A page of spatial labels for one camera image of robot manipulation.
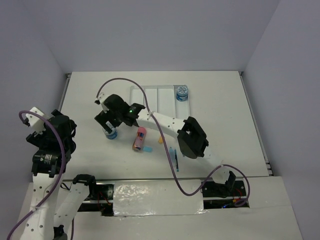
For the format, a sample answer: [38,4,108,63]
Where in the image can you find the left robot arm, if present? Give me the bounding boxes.
[18,107,98,240]

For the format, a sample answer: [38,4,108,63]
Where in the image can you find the orange highlighter cap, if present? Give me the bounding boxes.
[158,136,164,144]

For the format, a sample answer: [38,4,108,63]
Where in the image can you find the pink tube of markers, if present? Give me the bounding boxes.
[132,126,147,152]

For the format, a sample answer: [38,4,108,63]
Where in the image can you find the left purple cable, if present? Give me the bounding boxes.
[6,110,76,240]

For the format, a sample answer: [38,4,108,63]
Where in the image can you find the right camera mount white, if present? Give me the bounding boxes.
[94,92,108,105]

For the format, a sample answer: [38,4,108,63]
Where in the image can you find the blue highlighter cap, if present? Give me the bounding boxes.
[142,146,153,153]

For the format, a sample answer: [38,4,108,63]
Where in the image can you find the blue highlighter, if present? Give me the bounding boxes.
[169,147,176,167]

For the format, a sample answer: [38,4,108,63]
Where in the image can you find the teal pen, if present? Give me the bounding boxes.
[174,148,179,172]

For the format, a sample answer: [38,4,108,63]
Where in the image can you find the silver foil tape patch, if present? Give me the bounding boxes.
[113,180,206,217]

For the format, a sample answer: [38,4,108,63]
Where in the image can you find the blue jar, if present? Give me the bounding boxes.
[176,85,189,102]
[103,128,118,140]

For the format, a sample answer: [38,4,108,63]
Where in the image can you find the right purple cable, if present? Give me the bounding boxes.
[96,77,251,207]

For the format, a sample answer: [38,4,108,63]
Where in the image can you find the purple cable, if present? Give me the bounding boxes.
[96,77,251,207]
[6,110,76,240]

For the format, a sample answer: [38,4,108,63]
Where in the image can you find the white divided organizer tray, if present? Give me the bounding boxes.
[129,84,191,120]

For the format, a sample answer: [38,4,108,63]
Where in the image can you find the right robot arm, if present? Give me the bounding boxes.
[94,93,211,159]

